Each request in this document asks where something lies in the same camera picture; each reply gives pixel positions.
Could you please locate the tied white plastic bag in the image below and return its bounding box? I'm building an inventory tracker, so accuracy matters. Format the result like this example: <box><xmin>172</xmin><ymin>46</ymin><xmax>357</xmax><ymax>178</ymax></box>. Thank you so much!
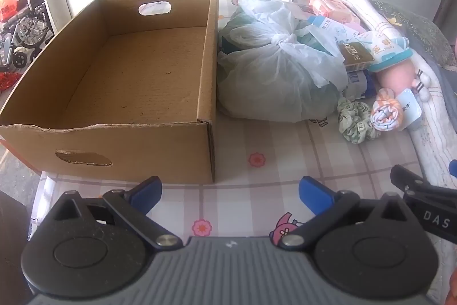
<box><xmin>217</xmin><ymin>0</ymin><xmax>348</xmax><ymax>122</ymax></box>

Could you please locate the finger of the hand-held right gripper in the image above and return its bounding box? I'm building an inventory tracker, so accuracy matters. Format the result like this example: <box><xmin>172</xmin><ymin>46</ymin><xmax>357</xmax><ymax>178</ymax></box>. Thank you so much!
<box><xmin>390</xmin><ymin>164</ymin><xmax>457</xmax><ymax>199</ymax></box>

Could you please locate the blue plastic packet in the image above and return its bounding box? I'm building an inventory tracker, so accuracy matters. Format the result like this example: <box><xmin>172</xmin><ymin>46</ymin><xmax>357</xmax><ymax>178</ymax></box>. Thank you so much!
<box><xmin>346</xmin><ymin>69</ymin><xmax>377</xmax><ymax>100</ymax></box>

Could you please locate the orange white striped cloth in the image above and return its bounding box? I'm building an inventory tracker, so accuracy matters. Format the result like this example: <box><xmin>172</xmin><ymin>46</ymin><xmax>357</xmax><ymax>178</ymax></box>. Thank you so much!
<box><xmin>369</xmin><ymin>88</ymin><xmax>406</xmax><ymax>132</ymax></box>

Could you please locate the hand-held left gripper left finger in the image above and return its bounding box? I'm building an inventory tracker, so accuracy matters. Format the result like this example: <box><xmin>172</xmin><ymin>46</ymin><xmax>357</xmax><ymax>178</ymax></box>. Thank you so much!
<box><xmin>46</xmin><ymin>176</ymin><xmax>184</xmax><ymax>250</ymax></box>

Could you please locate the red bag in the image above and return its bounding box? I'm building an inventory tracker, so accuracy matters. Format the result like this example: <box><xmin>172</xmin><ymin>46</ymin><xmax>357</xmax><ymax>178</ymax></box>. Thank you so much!
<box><xmin>0</xmin><ymin>0</ymin><xmax>18</xmax><ymax>21</ymax></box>

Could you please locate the brown yellow packet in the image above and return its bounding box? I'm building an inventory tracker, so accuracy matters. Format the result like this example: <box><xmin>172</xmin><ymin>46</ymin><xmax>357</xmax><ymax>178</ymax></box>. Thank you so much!
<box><xmin>338</xmin><ymin>41</ymin><xmax>374</xmax><ymax>71</ymax></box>

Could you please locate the white blue pouch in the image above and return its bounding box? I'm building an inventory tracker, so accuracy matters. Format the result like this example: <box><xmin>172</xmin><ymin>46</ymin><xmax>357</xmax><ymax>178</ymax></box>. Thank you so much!
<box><xmin>357</xmin><ymin>30</ymin><xmax>413</xmax><ymax>73</ymax></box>

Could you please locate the light blue mask box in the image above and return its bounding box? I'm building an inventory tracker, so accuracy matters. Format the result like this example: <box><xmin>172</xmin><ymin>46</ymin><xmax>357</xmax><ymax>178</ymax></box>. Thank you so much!
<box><xmin>307</xmin><ymin>15</ymin><xmax>358</xmax><ymax>45</ymax></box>

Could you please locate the pink wet wipes pack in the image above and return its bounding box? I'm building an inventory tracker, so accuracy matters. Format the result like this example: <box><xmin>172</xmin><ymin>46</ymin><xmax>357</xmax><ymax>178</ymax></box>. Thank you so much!
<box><xmin>309</xmin><ymin>0</ymin><xmax>361</xmax><ymax>25</ymax></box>

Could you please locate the green leaf print pillow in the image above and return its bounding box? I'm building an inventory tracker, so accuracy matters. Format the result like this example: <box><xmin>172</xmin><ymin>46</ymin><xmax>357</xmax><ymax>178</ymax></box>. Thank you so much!
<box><xmin>371</xmin><ymin>0</ymin><xmax>457</xmax><ymax>71</ymax></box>

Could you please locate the green floral scrunchie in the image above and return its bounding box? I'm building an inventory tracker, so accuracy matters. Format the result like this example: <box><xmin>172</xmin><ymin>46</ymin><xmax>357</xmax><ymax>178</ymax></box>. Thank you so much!
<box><xmin>337</xmin><ymin>98</ymin><xmax>381</xmax><ymax>144</ymax></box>

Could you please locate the rolled white grey quilt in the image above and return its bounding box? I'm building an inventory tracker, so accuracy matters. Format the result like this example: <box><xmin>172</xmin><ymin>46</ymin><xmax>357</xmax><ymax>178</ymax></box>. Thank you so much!
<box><xmin>328</xmin><ymin>0</ymin><xmax>457</xmax><ymax>196</ymax></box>

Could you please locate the brown cardboard box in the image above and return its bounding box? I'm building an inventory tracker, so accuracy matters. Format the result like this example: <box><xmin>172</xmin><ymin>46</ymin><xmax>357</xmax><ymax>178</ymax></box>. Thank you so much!
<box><xmin>0</xmin><ymin>0</ymin><xmax>219</xmax><ymax>184</ymax></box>

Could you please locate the pink white plush toy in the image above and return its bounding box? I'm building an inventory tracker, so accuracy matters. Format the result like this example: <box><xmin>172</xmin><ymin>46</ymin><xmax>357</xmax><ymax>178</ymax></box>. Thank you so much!
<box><xmin>373</xmin><ymin>57</ymin><xmax>434</xmax><ymax>102</ymax></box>

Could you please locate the folded wheelchair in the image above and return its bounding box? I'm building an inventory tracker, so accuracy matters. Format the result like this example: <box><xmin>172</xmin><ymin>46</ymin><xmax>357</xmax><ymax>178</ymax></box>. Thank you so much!
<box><xmin>0</xmin><ymin>0</ymin><xmax>54</xmax><ymax>71</ymax></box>

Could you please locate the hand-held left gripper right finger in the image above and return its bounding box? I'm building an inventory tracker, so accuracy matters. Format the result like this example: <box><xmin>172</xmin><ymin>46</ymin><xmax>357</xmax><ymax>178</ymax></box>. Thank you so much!
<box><xmin>278</xmin><ymin>176</ymin><xmax>411</xmax><ymax>250</ymax></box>

